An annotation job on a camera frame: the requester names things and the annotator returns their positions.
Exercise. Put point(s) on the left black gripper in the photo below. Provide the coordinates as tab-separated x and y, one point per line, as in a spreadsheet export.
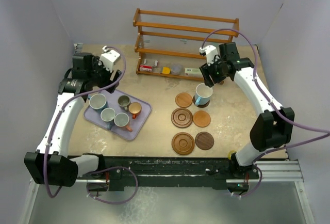
98	65

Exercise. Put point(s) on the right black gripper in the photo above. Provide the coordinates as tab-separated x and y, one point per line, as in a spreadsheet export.
207	70

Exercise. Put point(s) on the blue mug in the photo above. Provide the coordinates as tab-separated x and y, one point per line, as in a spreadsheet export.
98	102
203	94

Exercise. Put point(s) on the small grey-green cup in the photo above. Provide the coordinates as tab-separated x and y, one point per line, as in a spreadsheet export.
124	102

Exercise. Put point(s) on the grey cup with blue handle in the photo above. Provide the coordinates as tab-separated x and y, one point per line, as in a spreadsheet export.
108	115

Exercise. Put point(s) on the light wooden coaster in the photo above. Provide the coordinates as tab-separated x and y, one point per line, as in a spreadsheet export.
183	100
201	118

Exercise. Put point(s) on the brown ringed wooden saucer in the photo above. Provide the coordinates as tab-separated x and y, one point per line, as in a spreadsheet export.
181	117

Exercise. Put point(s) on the grey cup with orange handle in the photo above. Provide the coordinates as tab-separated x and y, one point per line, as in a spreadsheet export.
122	120

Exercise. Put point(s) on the dark walnut coaster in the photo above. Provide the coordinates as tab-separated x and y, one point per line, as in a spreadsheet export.
204	140
201	106

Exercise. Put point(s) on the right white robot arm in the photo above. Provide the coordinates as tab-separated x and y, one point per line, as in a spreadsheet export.
272	128

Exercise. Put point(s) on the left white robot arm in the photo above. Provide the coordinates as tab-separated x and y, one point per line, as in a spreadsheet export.
49	163

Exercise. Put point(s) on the white green box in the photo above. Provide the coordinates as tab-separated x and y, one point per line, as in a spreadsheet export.
193	72

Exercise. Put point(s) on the clear tub of rubber bands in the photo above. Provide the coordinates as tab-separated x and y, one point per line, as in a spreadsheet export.
176	69

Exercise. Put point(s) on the lavender plastic tray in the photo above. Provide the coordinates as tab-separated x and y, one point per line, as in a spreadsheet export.
136	124

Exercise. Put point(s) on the red and white staple box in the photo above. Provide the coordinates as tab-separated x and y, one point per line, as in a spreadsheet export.
145	68

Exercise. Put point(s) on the yellow grey tape measure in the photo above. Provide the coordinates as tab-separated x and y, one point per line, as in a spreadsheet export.
166	70

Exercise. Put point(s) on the wooden three-tier shelf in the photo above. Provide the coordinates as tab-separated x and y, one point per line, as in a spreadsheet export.
166	38

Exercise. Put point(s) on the yellow tape roll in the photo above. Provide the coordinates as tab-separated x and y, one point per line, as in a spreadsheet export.
231	153

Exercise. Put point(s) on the black base bar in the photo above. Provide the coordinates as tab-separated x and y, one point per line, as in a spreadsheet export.
131	171

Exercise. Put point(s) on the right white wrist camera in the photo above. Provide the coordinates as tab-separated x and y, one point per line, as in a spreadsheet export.
211	54

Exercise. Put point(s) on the copper cup with red handle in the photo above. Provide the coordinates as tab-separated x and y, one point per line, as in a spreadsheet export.
135	109

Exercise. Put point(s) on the metal table edge rail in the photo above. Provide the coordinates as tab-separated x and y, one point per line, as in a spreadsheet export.
58	134

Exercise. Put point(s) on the aluminium front frame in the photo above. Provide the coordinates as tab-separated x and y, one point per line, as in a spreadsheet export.
278	198

